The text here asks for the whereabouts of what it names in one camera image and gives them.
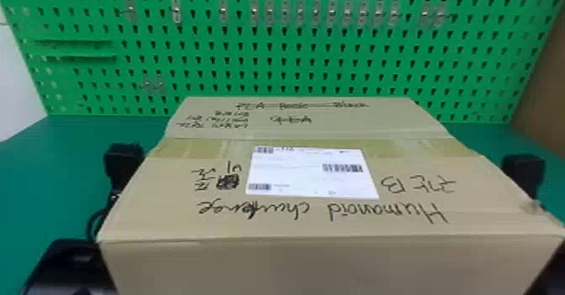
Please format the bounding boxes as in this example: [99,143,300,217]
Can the cardboard box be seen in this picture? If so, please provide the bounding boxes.
[96,95,565,295]

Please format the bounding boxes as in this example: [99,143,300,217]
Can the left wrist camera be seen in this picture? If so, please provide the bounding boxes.
[103,142,146,191]

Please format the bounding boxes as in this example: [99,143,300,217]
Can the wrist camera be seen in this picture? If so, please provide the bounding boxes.
[501,153,547,201]
[103,142,146,191]

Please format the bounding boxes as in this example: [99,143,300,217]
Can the black cable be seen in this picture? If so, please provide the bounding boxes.
[85,192,117,244]

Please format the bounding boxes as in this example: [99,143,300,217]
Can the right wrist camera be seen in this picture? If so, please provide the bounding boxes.
[501,153,547,201]

